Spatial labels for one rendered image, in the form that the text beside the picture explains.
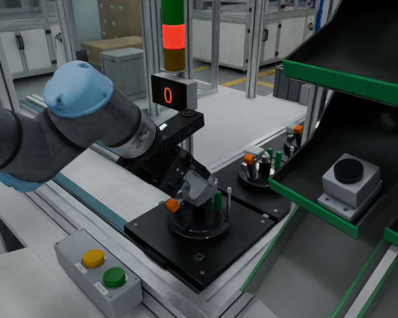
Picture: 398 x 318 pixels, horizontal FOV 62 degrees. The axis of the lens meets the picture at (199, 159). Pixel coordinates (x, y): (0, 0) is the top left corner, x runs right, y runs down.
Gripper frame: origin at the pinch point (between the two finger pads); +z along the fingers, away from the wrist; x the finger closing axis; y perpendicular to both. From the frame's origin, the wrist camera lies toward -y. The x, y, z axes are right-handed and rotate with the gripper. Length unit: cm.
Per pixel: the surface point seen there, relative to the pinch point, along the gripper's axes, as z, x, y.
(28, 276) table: -3.0, -24.8, 38.4
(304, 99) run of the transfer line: 92, -33, -73
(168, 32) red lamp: -13.0, -18.2, -23.4
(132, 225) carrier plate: 1.7, -10.3, 16.5
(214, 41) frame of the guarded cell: 62, -82, -78
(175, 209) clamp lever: -3.3, 1.0, 8.6
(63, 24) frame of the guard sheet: -8, -75, -24
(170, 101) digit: -1.5, -17.9, -12.8
